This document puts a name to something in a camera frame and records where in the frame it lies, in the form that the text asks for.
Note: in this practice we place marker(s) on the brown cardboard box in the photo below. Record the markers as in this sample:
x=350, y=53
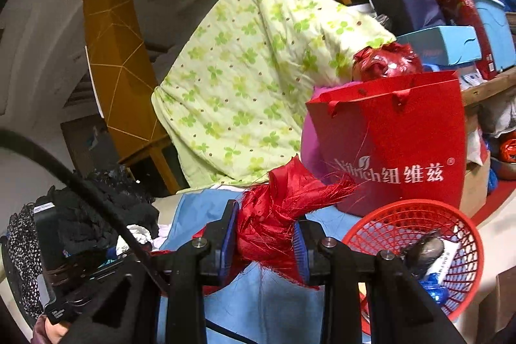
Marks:
x=475, y=187

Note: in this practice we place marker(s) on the torn white paper box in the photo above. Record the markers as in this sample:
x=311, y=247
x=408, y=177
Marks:
x=446, y=265

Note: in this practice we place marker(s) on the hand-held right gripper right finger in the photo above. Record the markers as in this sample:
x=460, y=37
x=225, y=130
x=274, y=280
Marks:
x=300, y=251

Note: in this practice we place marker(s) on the large glossy red plastic bag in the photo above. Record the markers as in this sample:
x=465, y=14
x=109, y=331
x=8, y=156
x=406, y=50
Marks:
x=387, y=62

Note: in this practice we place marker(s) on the black white dotted cloth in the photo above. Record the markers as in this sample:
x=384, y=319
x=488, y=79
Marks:
x=22, y=259

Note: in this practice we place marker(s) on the blue plastic bag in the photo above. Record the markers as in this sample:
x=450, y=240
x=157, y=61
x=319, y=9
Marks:
x=433, y=287

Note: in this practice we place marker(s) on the person's left hand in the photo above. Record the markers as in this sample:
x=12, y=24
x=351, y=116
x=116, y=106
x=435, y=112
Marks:
x=56, y=330

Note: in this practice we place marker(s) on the blue plastic storage bin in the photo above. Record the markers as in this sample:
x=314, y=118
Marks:
x=494, y=29

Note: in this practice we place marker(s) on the red mesh basket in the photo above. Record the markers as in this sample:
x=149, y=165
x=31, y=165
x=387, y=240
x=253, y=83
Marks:
x=371, y=231

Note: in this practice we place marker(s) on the black cloth pile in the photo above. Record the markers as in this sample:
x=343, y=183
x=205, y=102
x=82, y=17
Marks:
x=121, y=187

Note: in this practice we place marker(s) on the orange wooden cabinet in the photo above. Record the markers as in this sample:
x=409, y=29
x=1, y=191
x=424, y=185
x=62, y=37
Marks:
x=109, y=45

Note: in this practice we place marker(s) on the light blue cardboard box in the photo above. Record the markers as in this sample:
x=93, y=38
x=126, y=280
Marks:
x=447, y=41

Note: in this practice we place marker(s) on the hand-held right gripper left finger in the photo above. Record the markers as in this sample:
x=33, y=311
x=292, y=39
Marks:
x=229, y=235

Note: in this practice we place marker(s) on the red paper gift bag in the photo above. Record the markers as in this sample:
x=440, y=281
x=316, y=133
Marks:
x=383, y=134

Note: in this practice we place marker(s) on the white knitted cloth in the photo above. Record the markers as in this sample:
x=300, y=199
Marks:
x=139, y=235

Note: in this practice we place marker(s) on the round wooden shelf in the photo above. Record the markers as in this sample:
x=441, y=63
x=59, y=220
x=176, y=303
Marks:
x=492, y=86

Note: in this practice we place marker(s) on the green clover quilt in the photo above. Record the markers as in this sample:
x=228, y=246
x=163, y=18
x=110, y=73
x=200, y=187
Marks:
x=242, y=66

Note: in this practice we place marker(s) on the wooden stool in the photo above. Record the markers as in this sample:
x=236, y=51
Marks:
x=500, y=307

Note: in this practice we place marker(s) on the dark grey bag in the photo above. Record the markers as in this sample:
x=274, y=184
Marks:
x=427, y=249

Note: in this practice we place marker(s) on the blue blanket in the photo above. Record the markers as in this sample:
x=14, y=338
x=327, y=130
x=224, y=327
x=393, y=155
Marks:
x=282, y=311

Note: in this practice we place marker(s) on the orange plastic bag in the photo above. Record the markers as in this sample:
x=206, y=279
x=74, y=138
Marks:
x=508, y=150

